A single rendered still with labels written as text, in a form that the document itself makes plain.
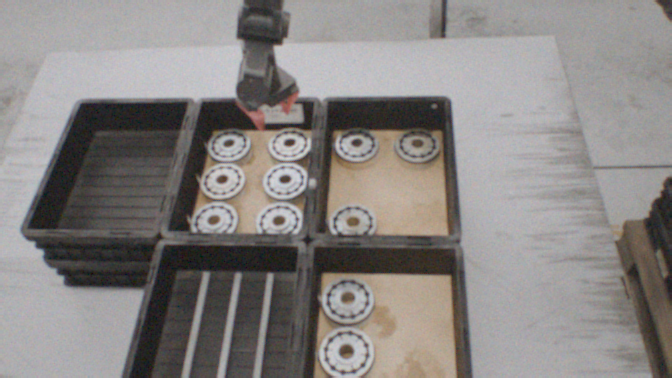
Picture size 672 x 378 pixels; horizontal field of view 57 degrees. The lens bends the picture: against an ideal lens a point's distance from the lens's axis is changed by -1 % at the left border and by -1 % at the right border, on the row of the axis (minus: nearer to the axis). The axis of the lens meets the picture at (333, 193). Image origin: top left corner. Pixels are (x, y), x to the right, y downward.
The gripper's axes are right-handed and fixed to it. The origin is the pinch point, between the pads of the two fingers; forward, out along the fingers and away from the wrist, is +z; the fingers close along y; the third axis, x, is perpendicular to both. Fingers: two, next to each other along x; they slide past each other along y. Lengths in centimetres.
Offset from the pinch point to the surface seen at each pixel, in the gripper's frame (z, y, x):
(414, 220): 23.4, 14.4, -25.8
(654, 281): 93, 87, -64
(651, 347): 105, 75, -75
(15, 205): 36, -50, 55
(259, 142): 23.5, 4.0, 16.4
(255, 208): 23.2, -8.7, 1.0
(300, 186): 20.4, 1.4, -3.2
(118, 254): 21.4, -37.8, 10.9
